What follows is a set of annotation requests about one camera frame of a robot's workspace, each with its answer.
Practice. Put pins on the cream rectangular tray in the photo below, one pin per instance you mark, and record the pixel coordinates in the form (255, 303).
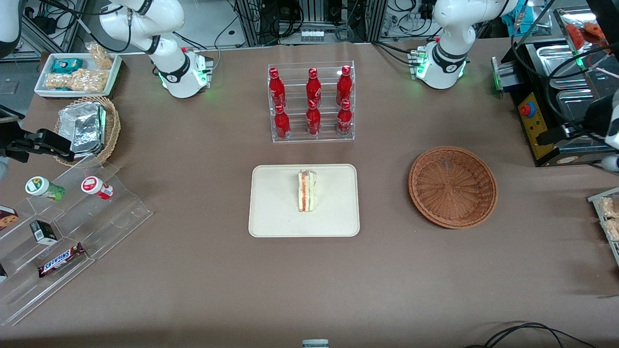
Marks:
(275, 203)

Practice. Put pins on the black food warmer yellow panel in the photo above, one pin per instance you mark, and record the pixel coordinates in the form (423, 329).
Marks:
(541, 140)

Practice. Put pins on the light wicker basket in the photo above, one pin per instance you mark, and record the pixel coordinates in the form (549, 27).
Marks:
(112, 130)

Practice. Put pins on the grey table edge clamp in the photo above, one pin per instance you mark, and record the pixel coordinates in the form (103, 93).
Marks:
(315, 343)

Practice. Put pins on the red cola bottle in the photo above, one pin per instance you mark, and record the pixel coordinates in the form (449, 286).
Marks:
(344, 86)
(282, 123)
(313, 120)
(276, 88)
(313, 87)
(344, 120)

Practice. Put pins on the white power strip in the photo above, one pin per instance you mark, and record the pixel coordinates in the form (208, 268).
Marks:
(312, 35)

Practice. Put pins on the green lid cup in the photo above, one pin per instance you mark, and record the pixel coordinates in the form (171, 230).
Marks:
(41, 187)

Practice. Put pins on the large clear bag peanuts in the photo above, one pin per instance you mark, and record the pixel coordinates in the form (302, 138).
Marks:
(77, 81)

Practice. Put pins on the small clear bag peanuts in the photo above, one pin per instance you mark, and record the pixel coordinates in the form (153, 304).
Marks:
(100, 55)

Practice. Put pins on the brown cookie box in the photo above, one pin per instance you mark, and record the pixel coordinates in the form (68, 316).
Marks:
(7, 217)

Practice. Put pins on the white snack tray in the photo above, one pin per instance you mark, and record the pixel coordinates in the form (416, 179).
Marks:
(43, 87)

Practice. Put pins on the red emergency stop button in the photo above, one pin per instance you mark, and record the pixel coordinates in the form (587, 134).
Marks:
(527, 109)

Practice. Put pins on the steel food pan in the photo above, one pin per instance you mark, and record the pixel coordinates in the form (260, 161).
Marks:
(573, 104)
(561, 63)

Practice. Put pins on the red white cup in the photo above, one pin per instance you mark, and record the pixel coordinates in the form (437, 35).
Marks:
(94, 186)

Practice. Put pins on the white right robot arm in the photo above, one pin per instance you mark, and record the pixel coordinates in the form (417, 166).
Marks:
(169, 53)

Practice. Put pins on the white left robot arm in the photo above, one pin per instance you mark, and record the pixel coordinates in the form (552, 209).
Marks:
(449, 53)

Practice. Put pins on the red sausages in warmer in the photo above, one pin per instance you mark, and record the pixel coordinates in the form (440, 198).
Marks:
(582, 31)

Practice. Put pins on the clear bag beige snack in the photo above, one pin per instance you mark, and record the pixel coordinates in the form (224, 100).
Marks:
(609, 208)
(613, 230)

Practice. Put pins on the teal snack packet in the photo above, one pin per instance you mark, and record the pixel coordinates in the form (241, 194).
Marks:
(66, 65)

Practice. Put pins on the brown round wicker basket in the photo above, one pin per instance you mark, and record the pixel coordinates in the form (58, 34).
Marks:
(452, 188)

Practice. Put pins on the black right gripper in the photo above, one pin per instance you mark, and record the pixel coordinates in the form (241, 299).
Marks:
(10, 143)

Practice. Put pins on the small black box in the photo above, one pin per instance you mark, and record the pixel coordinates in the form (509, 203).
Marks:
(43, 232)

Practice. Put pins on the clear acrylic stepped stand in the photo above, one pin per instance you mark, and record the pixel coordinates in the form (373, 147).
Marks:
(106, 217)

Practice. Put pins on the clear acrylic bottle rack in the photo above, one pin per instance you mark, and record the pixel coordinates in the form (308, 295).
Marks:
(329, 135)

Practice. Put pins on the Snickers chocolate bar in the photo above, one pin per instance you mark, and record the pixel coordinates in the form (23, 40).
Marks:
(60, 261)

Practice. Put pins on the triangle sandwich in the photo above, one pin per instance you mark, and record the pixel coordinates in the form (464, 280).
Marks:
(308, 191)

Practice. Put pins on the aluminium frame post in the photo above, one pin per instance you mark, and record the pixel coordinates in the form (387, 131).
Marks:
(375, 19)
(251, 21)

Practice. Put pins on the grey metal block green light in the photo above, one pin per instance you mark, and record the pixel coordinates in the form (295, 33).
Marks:
(505, 75)

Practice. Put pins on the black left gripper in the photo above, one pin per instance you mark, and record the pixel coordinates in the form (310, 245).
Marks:
(596, 119)

